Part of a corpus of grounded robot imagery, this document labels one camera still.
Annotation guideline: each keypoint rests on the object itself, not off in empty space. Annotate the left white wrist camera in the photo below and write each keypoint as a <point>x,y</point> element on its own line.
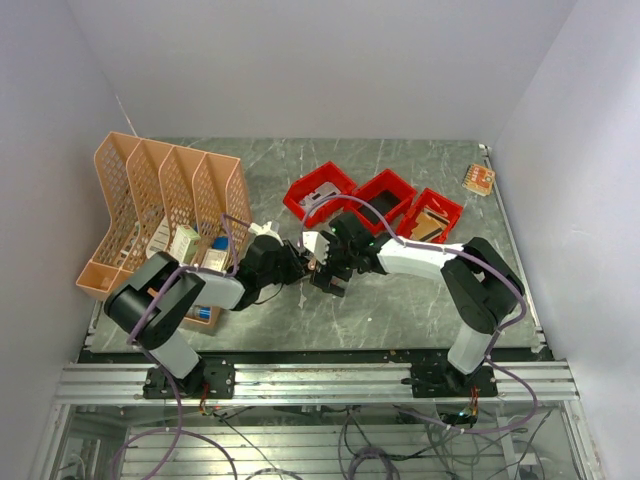
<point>270,228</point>

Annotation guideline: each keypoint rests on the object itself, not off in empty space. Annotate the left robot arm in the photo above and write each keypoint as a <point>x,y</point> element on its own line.
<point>152,303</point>

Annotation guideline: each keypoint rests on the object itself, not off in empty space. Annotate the peach file organizer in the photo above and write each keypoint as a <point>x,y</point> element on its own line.
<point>145,180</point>

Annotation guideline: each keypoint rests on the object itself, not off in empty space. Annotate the red bin with cards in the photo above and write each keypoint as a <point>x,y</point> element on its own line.
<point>321,211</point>

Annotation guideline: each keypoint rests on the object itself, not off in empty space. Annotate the green white carton box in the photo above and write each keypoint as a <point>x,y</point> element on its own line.
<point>185,244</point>

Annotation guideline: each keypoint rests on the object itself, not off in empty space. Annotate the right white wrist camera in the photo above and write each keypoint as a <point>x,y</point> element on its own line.
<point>316,244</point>

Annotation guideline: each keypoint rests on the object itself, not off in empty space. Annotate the brown item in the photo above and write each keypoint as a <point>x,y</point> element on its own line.
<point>428,226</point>

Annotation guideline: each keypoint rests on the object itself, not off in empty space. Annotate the red bin front pair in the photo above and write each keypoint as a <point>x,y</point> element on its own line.
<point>387,193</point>

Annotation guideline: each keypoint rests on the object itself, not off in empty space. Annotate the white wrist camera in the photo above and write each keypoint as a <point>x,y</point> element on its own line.
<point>316,244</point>
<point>270,228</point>

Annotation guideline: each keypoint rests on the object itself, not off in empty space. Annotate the blue capped bottle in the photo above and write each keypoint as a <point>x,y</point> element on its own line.
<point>201,313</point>

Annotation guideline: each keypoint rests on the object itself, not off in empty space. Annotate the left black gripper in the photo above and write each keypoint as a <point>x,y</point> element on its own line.
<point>296,261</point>

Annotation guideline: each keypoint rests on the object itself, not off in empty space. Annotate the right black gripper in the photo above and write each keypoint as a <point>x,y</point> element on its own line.
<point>321,279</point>

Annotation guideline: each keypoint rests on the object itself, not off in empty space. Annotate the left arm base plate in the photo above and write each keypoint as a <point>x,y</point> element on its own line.
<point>210,380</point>

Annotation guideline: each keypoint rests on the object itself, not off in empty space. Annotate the orange spiral notepad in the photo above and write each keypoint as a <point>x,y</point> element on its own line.
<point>479,179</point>

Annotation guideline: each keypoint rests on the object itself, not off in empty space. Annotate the aluminium rail frame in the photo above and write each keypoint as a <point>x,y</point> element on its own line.
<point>315,384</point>

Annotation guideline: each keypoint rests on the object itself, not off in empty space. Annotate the white ruler card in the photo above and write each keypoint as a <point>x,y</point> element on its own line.
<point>159,240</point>

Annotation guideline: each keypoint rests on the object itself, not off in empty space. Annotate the yellow blue toy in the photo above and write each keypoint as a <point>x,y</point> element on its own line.
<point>221,242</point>

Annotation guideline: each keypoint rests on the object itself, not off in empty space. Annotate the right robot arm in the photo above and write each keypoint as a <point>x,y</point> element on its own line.
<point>484,290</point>

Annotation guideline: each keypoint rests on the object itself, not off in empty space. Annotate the white credit card stack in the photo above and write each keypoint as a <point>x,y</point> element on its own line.
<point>323,191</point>

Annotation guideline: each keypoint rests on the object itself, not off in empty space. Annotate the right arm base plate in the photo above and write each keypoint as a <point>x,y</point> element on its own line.
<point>441,380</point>

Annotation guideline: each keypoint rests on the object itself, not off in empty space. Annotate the red bin pair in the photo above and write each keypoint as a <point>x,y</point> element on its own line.
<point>431,200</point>
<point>387,193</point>

